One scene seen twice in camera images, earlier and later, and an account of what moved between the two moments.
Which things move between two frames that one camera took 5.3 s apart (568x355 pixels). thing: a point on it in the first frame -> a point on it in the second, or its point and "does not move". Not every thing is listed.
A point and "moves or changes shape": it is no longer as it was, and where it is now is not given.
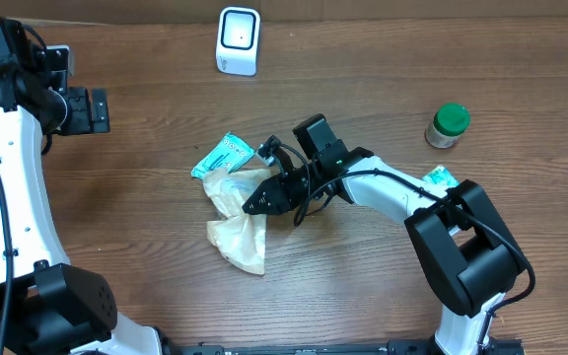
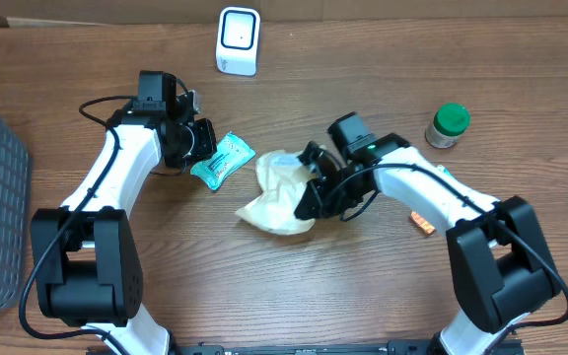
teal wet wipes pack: (230, 154) does not move
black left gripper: (85, 121) -> (205, 127)
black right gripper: (278, 193) -> (323, 209)
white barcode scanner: (238, 40) does not move
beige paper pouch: (240, 236) moves or changes shape
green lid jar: (450, 121) does not move
